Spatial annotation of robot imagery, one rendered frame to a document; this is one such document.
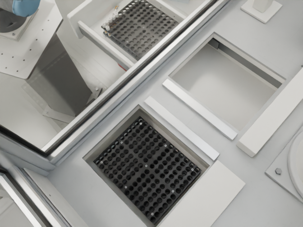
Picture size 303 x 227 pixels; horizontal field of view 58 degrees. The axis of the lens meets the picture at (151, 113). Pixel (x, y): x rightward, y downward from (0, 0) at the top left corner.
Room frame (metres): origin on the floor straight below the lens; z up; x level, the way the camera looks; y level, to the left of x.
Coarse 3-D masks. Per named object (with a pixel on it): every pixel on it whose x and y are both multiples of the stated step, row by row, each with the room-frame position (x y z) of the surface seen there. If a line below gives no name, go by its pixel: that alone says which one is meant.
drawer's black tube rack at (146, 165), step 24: (144, 120) 0.29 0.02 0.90; (120, 144) 0.23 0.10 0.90; (144, 144) 0.23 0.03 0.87; (168, 144) 0.21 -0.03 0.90; (120, 168) 0.18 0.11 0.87; (144, 168) 0.16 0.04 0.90; (168, 168) 0.15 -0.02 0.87; (192, 168) 0.14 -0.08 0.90; (144, 192) 0.10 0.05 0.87; (168, 192) 0.09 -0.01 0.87
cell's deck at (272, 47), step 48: (240, 0) 0.60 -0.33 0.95; (288, 0) 0.57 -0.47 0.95; (192, 48) 0.46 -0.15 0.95; (240, 48) 0.43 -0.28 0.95; (288, 48) 0.41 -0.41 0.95; (144, 96) 0.34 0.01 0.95; (192, 96) 0.31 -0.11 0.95; (96, 144) 0.23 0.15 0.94; (192, 144) 0.19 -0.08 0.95; (96, 192) 0.11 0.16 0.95; (240, 192) 0.05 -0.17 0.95; (288, 192) 0.04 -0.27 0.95
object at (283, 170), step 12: (300, 132) 0.16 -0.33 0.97; (288, 144) 0.14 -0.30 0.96; (300, 144) 0.13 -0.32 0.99; (288, 156) 0.11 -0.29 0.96; (300, 156) 0.10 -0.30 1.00; (276, 168) 0.09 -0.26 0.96; (288, 168) 0.08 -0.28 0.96; (300, 168) 0.08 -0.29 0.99; (276, 180) 0.06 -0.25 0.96; (288, 180) 0.06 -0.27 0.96; (300, 180) 0.05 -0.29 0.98; (300, 192) 0.03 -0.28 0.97
